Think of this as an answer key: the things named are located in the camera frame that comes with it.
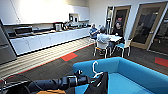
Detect black t-shirt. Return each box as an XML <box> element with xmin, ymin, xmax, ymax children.
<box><xmin>82</xmin><ymin>71</ymin><xmax>110</xmax><ymax>94</ymax></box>

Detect blue sofa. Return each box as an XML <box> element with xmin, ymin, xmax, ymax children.
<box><xmin>72</xmin><ymin>56</ymin><xmax>168</xmax><ymax>94</ymax></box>

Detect white chair blue seat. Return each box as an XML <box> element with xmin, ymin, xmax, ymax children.
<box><xmin>111</xmin><ymin>39</ymin><xmax>133</xmax><ymax>59</ymax></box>

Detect white dining table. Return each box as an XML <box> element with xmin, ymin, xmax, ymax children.
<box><xmin>107</xmin><ymin>34</ymin><xmax>125</xmax><ymax>43</ymax></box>

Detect white lower kitchen cabinets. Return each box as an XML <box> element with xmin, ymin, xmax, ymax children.
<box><xmin>9</xmin><ymin>26</ymin><xmax>93</xmax><ymax>56</ymax></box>

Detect white kitchen cabinets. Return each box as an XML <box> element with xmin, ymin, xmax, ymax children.
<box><xmin>9</xmin><ymin>26</ymin><xmax>93</xmax><ymax>56</ymax></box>
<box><xmin>0</xmin><ymin>0</ymin><xmax>91</xmax><ymax>25</ymax></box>

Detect black coffee machine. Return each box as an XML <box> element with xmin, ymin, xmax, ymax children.
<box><xmin>52</xmin><ymin>21</ymin><xmax>66</xmax><ymax>33</ymax></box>

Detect wood framed glass door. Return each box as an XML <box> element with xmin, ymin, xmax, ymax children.
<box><xmin>129</xmin><ymin>1</ymin><xmax>168</xmax><ymax>52</ymax></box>
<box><xmin>109</xmin><ymin>4</ymin><xmax>132</xmax><ymax>38</ymax></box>

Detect black microwave oven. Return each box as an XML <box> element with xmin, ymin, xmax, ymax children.
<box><xmin>12</xmin><ymin>26</ymin><xmax>34</xmax><ymax>37</ymax></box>

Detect white upper kitchen cabinets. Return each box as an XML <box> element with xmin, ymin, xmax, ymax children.
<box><xmin>0</xmin><ymin>0</ymin><xmax>91</xmax><ymax>25</ymax></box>

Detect wall mounted appliance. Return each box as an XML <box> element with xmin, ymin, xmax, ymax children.
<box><xmin>68</xmin><ymin>12</ymin><xmax>81</xmax><ymax>25</ymax></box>

